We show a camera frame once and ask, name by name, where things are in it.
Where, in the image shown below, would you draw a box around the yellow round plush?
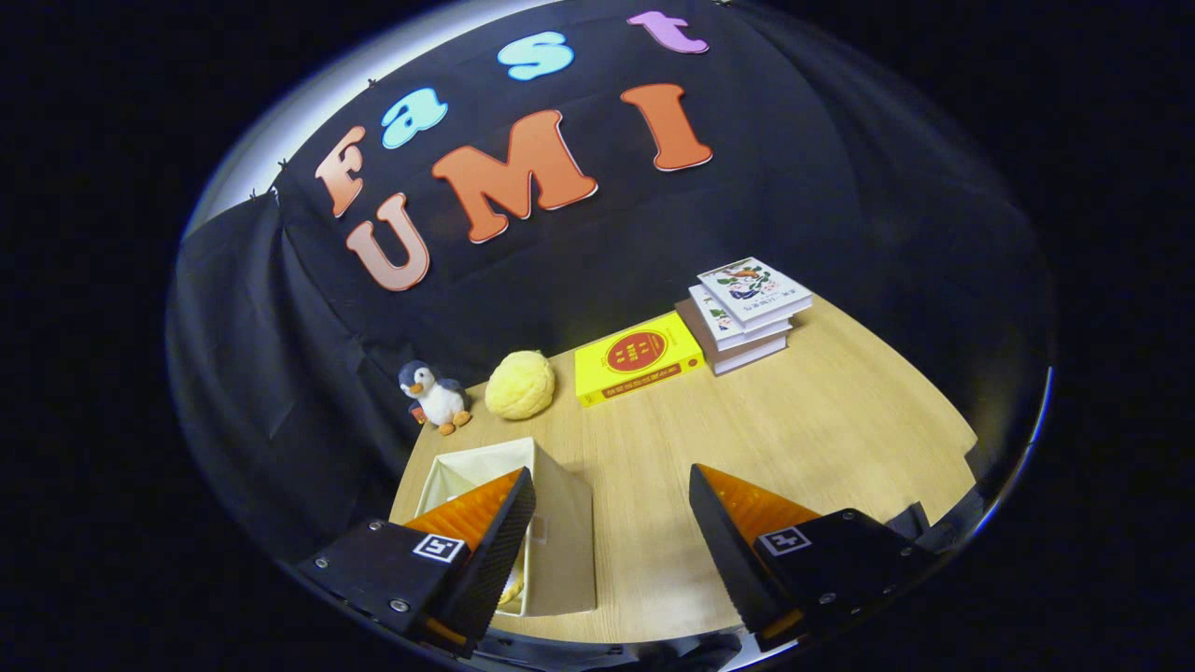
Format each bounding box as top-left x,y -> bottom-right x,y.
484,350 -> 556,421

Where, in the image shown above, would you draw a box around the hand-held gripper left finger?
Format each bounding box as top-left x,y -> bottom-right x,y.
297,467 -> 539,660

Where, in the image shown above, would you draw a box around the penguin plush toy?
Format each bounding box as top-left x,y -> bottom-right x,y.
399,360 -> 473,437

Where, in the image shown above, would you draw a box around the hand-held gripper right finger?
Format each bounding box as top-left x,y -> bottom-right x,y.
688,463 -> 942,652

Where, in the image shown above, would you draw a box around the white illustrated book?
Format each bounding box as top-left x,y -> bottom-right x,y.
696,258 -> 813,332

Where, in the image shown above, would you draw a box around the yellow book with red circle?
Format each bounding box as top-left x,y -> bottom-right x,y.
573,311 -> 705,408

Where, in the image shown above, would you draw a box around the beige fabric storage box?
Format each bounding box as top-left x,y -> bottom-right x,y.
415,437 -> 598,618

